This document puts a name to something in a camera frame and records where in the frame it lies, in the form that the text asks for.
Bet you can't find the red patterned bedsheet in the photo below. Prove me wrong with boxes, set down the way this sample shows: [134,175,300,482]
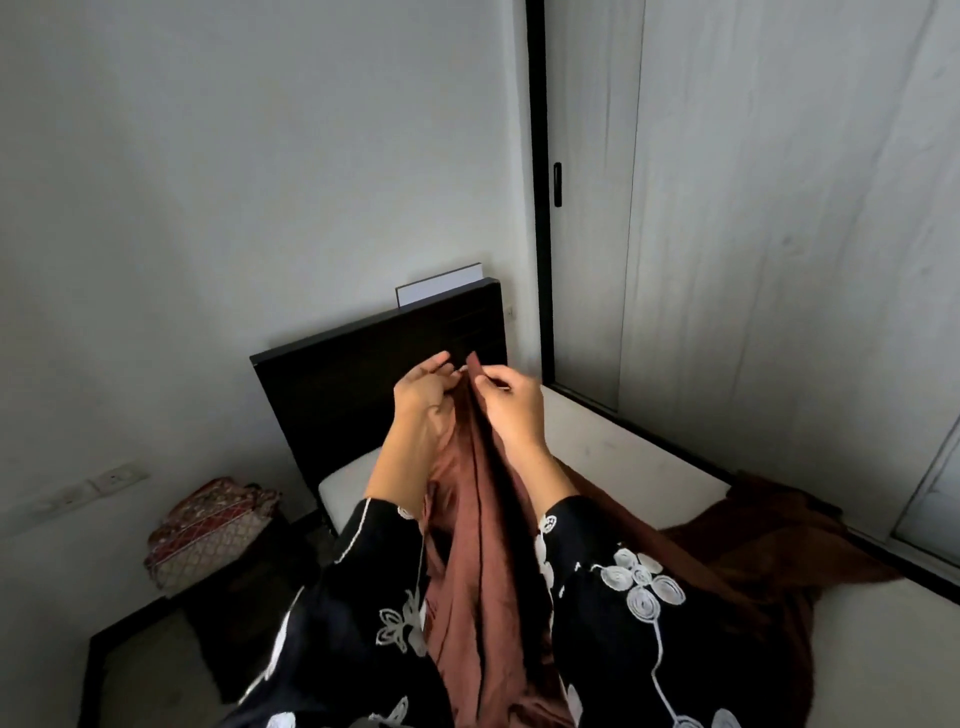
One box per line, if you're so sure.
[143,477,283,594]

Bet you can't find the dark wooden bed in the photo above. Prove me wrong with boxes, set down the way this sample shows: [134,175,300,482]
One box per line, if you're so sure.
[251,277,510,526]

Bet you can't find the person's right forearm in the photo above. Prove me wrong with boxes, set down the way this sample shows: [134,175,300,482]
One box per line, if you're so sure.
[509,440,580,520]

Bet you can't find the white mattress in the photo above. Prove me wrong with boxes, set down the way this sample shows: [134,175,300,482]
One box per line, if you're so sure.
[318,386,960,728]

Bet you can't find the black stool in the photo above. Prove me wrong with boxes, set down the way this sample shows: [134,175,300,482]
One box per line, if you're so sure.
[183,509,325,706]

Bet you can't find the white wardrobe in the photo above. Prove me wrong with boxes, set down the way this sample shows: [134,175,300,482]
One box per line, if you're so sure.
[524,0,960,601]

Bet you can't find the person's left forearm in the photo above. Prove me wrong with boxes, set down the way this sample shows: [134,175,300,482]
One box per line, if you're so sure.
[365,419,451,520]

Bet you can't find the black floral blouse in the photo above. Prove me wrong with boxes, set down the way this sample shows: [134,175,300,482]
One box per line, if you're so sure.
[217,494,819,728]

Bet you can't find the white board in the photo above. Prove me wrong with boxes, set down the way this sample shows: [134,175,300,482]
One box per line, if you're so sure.
[395,262,485,307]

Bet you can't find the person's right hand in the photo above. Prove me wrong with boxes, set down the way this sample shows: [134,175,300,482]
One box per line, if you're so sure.
[473,365,549,451]

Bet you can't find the person's left hand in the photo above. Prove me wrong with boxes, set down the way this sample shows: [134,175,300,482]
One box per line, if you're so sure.
[393,350,463,444]

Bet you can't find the brown bed sheet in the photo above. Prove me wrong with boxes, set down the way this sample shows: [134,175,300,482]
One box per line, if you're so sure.
[419,350,901,728]

